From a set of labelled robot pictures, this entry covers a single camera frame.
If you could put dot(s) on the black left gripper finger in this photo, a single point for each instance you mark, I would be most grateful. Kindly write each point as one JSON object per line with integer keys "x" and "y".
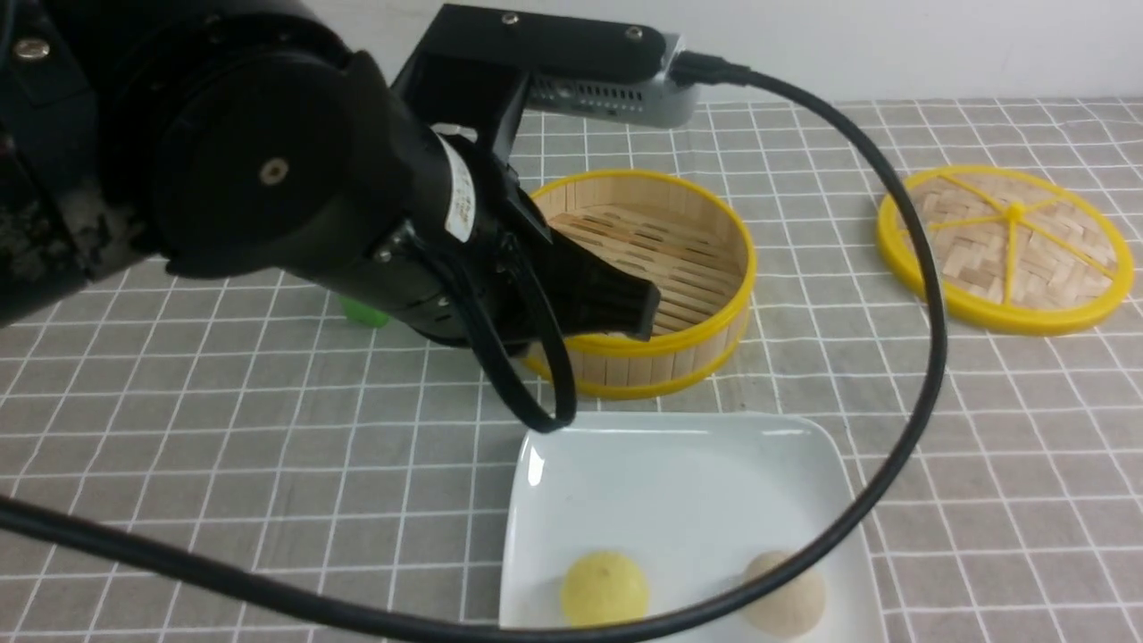
{"x": 590, "y": 296}

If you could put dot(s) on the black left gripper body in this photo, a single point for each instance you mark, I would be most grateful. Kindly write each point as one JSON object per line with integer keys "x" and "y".
{"x": 448, "y": 257}

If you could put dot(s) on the yellow steamed bun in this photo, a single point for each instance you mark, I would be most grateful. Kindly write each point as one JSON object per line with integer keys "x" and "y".
{"x": 604, "y": 588}

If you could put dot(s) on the beige steamed bun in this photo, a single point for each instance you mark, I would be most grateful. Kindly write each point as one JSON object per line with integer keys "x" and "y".
{"x": 791, "y": 611}

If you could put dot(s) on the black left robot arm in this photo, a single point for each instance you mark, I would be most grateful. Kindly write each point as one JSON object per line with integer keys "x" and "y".
{"x": 234, "y": 137}

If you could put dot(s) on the white square plate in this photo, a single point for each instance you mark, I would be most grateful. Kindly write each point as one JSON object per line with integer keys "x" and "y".
{"x": 690, "y": 497}

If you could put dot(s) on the bamboo steamer basket yellow rim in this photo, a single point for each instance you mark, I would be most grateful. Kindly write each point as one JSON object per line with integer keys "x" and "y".
{"x": 694, "y": 248}

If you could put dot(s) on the green cube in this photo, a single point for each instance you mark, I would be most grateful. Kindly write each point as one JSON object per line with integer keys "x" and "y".
{"x": 362, "y": 314}

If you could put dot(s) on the bamboo steamer lid yellow rim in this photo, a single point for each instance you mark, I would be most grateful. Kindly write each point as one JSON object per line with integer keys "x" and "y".
{"x": 1018, "y": 254}

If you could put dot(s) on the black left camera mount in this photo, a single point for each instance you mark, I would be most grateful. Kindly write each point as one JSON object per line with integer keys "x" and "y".
{"x": 474, "y": 66}

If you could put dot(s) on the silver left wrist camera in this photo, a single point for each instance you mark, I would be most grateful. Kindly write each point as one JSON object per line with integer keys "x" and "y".
{"x": 654, "y": 103}

